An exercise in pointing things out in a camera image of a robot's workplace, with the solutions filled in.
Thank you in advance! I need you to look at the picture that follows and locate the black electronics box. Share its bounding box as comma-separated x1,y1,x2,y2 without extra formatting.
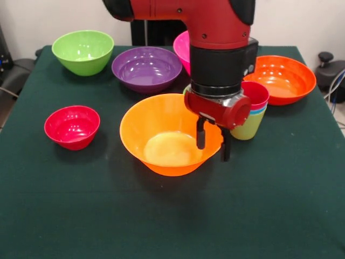
0,23,14,80

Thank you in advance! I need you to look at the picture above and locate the red-orange bowl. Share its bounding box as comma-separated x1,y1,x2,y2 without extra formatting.
242,55,317,106

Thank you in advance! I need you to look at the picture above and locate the small red bowl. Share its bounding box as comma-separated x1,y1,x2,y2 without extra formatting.
44,105,101,151

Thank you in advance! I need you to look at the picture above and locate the large orange bowl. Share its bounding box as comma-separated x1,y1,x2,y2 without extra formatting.
119,93,225,177

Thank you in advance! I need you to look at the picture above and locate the grey cable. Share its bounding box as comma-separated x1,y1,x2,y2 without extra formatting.
0,86,19,99

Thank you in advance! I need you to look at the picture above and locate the yellow cup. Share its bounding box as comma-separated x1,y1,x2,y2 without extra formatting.
230,107,267,140

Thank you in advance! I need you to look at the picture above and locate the dark green tablecloth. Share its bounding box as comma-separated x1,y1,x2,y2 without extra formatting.
0,45,345,259

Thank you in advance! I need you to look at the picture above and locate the large green bowl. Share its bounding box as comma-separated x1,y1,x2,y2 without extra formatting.
51,30,115,77

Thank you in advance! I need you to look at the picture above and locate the pink bowl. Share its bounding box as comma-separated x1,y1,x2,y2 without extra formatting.
172,30,191,77

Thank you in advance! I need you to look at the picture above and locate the white cable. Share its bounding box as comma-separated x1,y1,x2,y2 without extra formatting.
323,69,345,100

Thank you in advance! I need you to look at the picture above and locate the purple bowl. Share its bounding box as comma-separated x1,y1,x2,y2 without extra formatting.
111,46,183,94

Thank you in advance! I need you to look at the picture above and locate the black equipment with knob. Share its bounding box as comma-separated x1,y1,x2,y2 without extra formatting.
315,51,345,94

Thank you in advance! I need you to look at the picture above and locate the red cup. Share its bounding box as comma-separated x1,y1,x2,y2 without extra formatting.
240,81,270,111

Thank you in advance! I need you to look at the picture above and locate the blue cup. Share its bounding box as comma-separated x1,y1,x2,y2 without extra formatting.
249,105,268,116

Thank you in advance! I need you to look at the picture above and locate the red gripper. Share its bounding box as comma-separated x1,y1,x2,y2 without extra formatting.
184,86,252,162

